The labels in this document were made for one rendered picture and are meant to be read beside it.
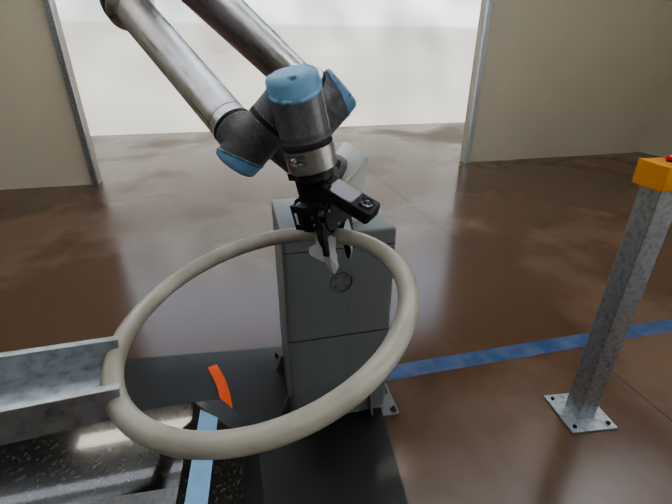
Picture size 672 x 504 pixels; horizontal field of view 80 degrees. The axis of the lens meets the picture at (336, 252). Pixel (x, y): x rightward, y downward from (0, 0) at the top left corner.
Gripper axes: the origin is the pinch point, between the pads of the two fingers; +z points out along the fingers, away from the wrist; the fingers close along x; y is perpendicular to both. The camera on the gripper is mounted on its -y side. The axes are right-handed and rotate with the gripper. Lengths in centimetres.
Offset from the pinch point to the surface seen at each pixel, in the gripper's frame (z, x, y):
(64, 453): 7, 52, 23
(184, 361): 89, -9, 119
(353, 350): 70, -32, 30
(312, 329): 54, -24, 40
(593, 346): 86, -82, -47
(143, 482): 9.5, 48.1, 8.4
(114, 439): 9, 46, 19
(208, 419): 14.1, 34.5, 11.4
